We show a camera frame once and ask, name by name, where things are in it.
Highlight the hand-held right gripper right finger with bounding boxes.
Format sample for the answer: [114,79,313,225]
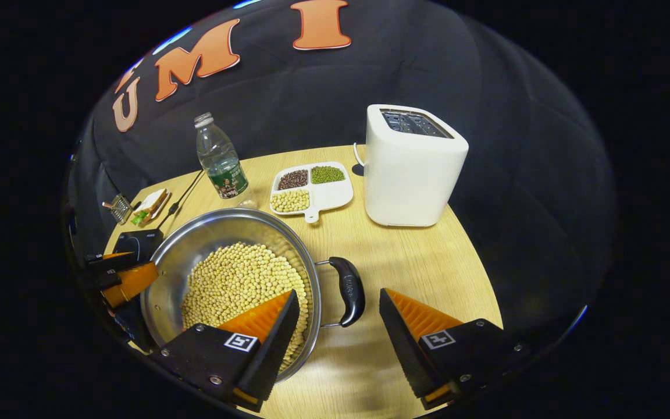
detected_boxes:
[379,287,525,411]

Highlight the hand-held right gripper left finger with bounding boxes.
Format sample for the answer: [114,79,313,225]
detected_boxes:
[150,289,301,413]

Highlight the black induction cooktop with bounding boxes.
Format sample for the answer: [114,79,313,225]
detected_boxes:
[112,229,164,262]

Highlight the heap of soybeans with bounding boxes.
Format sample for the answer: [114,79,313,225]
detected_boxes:
[181,242,312,373]

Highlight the stainless steel pot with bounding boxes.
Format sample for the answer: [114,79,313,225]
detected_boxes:
[140,208,366,385]

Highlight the sandwich with lettuce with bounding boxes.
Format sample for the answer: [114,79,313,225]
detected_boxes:
[130,188,168,226]

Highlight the clear plastic water bottle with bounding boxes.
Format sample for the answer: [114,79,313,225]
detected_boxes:
[194,112,258,210]

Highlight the small soybeans portion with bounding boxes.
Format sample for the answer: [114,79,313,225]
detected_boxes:
[270,189,311,213]

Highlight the white toaster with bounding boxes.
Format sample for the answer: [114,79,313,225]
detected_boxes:
[364,104,469,228]

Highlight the white divided dish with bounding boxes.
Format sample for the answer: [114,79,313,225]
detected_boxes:
[269,161,354,224]

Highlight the dark red beans portion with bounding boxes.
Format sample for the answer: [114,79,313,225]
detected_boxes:
[277,169,309,191]

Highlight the green mung beans portion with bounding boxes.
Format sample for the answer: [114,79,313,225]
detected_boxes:
[311,166,346,185]

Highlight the small metal wire holder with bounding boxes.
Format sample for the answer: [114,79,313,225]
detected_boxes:
[108,193,133,225]

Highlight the black power cable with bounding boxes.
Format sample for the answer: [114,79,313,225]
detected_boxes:
[158,169,205,230]

